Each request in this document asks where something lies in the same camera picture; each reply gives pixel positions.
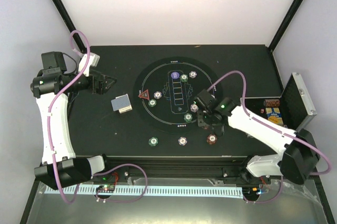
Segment red triangular button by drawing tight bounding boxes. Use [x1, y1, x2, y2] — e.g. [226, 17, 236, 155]
[138, 89, 150, 100]

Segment right circuit board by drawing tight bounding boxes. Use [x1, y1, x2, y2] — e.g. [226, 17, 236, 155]
[247, 187, 269, 195]

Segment boxed card deck in case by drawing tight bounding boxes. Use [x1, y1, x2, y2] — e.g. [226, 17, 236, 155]
[265, 107, 284, 126]

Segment purple round button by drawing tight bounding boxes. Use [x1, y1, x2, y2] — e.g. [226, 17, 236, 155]
[170, 72, 180, 79]

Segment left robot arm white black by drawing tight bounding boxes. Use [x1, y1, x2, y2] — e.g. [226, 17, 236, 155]
[31, 52, 116, 190]

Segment black aluminium rail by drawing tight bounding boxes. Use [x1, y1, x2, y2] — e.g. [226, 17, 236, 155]
[104, 156, 251, 180]

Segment left circuit board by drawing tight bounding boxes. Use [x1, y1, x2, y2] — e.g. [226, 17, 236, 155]
[96, 185, 115, 193]

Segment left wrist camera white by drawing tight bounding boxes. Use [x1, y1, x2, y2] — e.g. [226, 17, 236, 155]
[78, 53, 100, 77]

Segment round black poker mat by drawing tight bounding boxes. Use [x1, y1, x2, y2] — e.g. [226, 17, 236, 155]
[133, 57, 218, 134]

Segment green chip stack source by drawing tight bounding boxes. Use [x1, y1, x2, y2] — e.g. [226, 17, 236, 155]
[148, 137, 158, 147]

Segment green chips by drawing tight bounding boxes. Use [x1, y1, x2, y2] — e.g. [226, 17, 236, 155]
[184, 113, 193, 123]
[180, 74, 189, 83]
[148, 99, 157, 107]

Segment circuit board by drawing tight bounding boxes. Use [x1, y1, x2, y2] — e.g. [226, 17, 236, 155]
[96, 185, 115, 193]
[247, 187, 269, 195]

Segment light blue slotted strip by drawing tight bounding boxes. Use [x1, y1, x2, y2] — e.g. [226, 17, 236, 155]
[45, 184, 243, 198]

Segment brown chip row in case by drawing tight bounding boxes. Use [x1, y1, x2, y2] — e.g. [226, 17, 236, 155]
[263, 99, 281, 107]

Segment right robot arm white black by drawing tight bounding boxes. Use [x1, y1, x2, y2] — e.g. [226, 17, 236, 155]
[194, 90, 320, 185]

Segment brown orange chip stack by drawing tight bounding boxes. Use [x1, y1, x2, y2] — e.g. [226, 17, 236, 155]
[206, 134, 217, 145]

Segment aluminium poker case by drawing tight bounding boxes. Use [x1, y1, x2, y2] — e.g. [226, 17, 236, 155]
[245, 73, 317, 131]

